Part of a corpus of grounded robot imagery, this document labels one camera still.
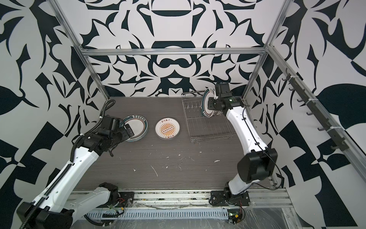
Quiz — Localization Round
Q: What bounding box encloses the white plate stack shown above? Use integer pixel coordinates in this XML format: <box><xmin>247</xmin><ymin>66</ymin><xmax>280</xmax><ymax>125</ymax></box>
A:
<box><xmin>201</xmin><ymin>87</ymin><xmax>223</xmax><ymax>118</ymax></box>

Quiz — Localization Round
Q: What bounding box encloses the white plate green red band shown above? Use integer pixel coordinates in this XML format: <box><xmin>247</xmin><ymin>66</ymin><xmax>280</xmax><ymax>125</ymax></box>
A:
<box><xmin>124</xmin><ymin>114</ymin><xmax>148</xmax><ymax>142</ymax></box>

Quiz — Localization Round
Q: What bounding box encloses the wire dish rack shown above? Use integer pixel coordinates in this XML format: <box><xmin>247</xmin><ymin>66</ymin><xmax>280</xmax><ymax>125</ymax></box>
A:
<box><xmin>181</xmin><ymin>91</ymin><xmax>236</xmax><ymax>143</ymax></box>

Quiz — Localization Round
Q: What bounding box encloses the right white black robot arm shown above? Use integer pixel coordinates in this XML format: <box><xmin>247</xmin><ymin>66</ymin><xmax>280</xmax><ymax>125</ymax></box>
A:
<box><xmin>203</xmin><ymin>83</ymin><xmax>278</xmax><ymax>198</ymax></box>

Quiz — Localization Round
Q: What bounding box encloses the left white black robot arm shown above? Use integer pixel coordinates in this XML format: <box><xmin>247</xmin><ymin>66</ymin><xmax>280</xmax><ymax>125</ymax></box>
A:
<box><xmin>16</xmin><ymin>115</ymin><xmax>134</xmax><ymax>229</ymax></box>

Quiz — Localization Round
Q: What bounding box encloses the aluminium frame crossbar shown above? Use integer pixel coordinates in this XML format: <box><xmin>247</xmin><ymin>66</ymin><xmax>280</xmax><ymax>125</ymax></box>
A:
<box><xmin>81</xmin><ymin>47</ymin><xmax>265</xmax><ymax>56</ymax></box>

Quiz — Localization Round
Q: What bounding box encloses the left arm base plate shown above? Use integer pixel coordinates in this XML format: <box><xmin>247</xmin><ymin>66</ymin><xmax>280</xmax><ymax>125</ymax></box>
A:
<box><xmin>114</xmin><ymin>191</ymin><xmax>135</xmax><ymax>208</ymax></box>

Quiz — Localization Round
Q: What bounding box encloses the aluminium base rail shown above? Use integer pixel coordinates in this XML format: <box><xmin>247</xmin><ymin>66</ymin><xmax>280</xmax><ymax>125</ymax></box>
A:
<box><xmin>112</xmin><ymin>188</ymin><xmax>294</xmax><ymax>209</ymax></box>

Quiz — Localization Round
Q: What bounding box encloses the wall hook rail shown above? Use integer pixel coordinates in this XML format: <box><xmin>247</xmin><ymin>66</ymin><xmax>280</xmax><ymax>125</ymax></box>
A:
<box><xmin>283</xmin><ymin>70</ymin><xmax>349</xmax><ymax>151</ymax></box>

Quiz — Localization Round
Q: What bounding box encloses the white slotted cable duct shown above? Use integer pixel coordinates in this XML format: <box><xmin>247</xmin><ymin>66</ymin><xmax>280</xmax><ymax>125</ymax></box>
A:
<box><xmin>87</xmin><ymin>209</ymin><xmax>229</xmax><ymax>220</ymax></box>

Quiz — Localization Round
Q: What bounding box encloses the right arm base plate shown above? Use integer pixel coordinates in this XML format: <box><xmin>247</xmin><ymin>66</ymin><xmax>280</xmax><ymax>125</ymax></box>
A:
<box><xmin>209</xmin><ymin>190</ymin><xmax>251</xmax><ymax>207</ymax></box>

